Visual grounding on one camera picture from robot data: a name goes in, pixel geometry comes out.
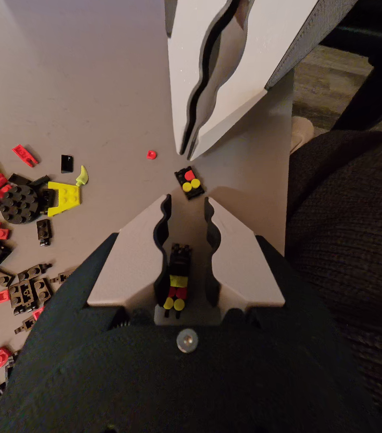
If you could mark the black lego clip assembly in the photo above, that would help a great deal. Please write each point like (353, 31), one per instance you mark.
(194, 193)

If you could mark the yellow wedge lego plate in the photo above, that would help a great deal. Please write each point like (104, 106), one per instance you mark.
(65, 196)

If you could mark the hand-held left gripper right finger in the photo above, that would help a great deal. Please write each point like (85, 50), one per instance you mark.
(248, 270)

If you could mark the black round lego plate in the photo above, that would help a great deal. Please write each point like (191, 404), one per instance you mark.
(20, 204)

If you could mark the red yellow black lego stack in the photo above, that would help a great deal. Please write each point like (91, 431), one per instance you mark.
(179, 267)

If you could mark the beige shoe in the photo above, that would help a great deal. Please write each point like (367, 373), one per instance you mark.
(301, 132)

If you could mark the red lego clip plate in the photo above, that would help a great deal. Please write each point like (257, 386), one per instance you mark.
(25, 155)

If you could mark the black furniture leg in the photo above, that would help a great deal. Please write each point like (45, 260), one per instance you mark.
(380, 50)

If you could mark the lime lego claw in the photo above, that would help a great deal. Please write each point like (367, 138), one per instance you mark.
(82, 176)

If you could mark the pile of lego pieces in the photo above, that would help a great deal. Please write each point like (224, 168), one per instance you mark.
(25, 291)

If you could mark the small black lego slope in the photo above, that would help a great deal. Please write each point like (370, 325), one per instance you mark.
(67, 163)

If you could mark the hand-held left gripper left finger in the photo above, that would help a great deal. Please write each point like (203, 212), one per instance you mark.
(126, 270)

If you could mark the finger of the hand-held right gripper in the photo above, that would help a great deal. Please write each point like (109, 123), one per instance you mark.
(272, 44)
(187, 50)

